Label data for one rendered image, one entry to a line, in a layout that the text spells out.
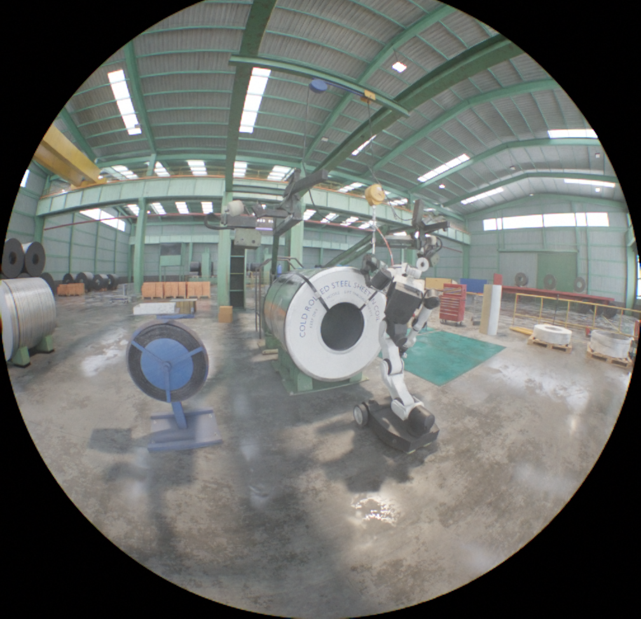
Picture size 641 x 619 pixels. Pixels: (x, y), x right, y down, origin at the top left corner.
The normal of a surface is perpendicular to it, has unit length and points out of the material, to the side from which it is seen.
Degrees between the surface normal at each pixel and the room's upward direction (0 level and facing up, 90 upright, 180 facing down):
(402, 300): 113
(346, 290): 90
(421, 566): 0
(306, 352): 90
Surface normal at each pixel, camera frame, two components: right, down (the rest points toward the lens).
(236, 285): 0.40, 0.11
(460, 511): 0.03, -0.99
